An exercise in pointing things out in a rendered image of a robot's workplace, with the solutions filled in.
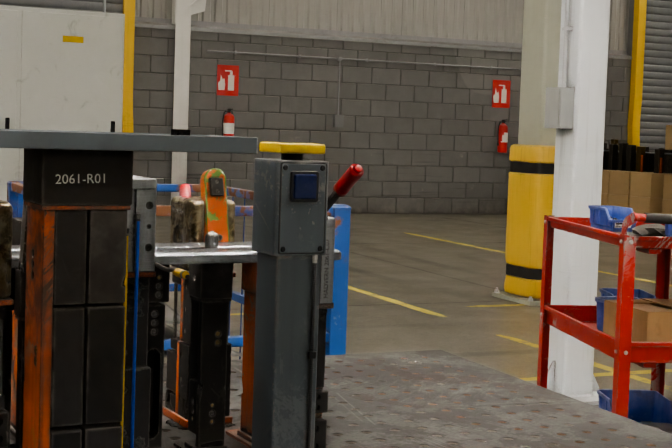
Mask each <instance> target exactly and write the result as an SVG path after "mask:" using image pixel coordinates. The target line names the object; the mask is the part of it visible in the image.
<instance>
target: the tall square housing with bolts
mask: <svg viewBox="0 0 672 448"><path fill-rule="evenodd" d="M156 195H157V180H156V179H154V178H149V177H142V176H135V175H133V191H132V205H130V206H131V209H130V210H127V248H126V276H125V280H124V285H125V286H126V288H125V302H124V303H119V304H121V305H124V306H125V328H124V368H123V408H122V422H117V423H118V424H119V425H121V426H122V448H149V431H150V393H151V368H150V367H148V366H147V348H148V310H149V277H156V271H155V233H156Z"/></svg>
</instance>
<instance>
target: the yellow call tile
mask: <svg viewBox="0 0 672 448"><path fill-rule="evenodd" d="M325 148H326V146H325V145H324V144H313V143H291V142H290V143H289V142H260V151H261V152H270V153H281V159H282V160H303V154H325Z"/></svg>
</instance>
